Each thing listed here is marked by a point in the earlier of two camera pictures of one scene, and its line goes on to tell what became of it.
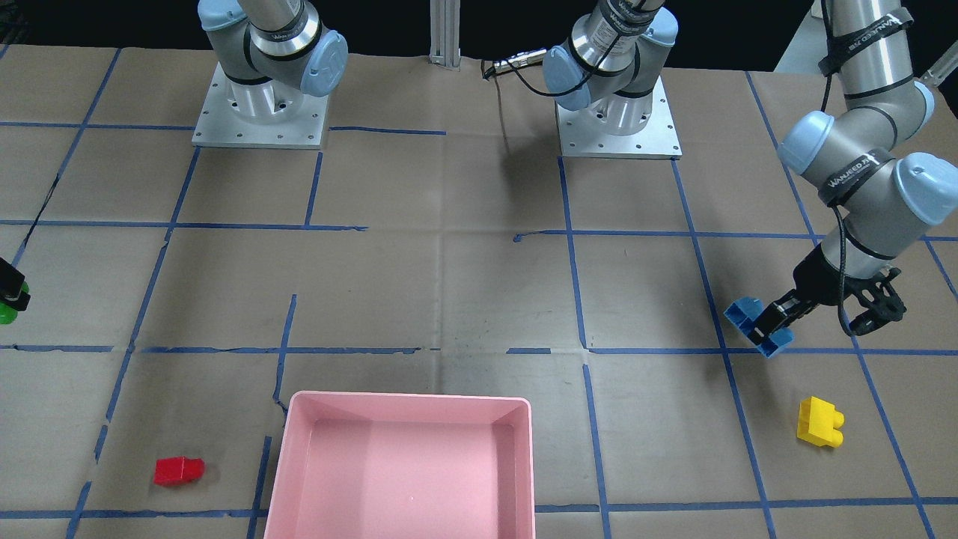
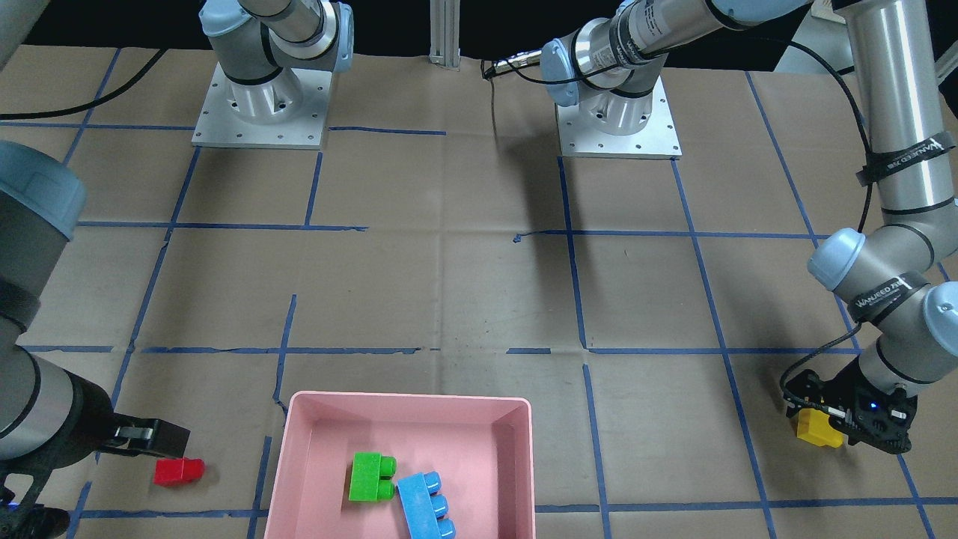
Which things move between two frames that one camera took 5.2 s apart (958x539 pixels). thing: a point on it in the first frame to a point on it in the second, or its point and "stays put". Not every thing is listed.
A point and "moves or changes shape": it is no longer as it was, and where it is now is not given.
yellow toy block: (819, 422) stays put
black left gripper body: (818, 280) to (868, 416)
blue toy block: (743, 312) to (422, 507)
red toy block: (177, 470) stays put
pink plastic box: (403, 466) stays put
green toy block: (8, 314) moves or changes shape
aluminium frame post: (444, 33) stays put
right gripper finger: (11, 284) to (91, 421)
